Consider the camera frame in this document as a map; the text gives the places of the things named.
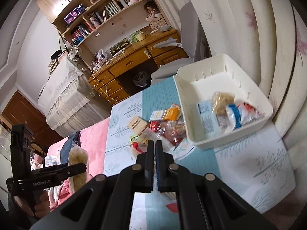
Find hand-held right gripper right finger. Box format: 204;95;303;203
155;140;279;230

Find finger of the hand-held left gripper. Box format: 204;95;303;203
31;164;69;173
36;163;87;180

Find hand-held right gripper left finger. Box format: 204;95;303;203
29;140;155;230

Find clear packet of yellow puffs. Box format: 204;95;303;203
211;91;235;115
68;144;89;193

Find clear bag of mixed snacks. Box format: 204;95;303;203
158;121;186;144

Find beige cracker packet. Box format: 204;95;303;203
127;116;148;133

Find orange snack packet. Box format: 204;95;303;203
165;104;181;121

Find light blue snack packet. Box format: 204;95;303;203
198;100;220;135

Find white plastic bin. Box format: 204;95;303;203
173;54;274;151

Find red and white stick packet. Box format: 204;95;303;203
237;102;261;125

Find person's left hand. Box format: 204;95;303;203
12;194;36;219

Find white floral blanket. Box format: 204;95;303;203
30;154;70;209

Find dark blue jeans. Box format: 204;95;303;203
60;131;82;160

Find pink blanket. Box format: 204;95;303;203
47;118;111;209

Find brown wooden door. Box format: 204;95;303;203
1;90;64;154

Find white lace furniture cover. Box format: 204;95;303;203
37;57;113;138

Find wooden desk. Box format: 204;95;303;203
87;27;190;106

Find white plastic bag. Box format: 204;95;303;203
96;50;108;64

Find floral cloth pouch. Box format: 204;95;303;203
68;44;83;60

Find dark printed box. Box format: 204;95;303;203
110;38;132;53

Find row of colourful books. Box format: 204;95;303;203
71;24;93;44

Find grey office chair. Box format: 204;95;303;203
150;0;211;87

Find wooden bookshelf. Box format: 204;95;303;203
51;0;168;60

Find pink printed box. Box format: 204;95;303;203
149;16;168;30

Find dark-haired doll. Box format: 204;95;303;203
144;1;159;17

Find green striped books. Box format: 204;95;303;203
103;2;120;17

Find wooden cabinet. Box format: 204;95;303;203
36;0;94;24

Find white cable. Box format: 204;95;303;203
90;62;116;102

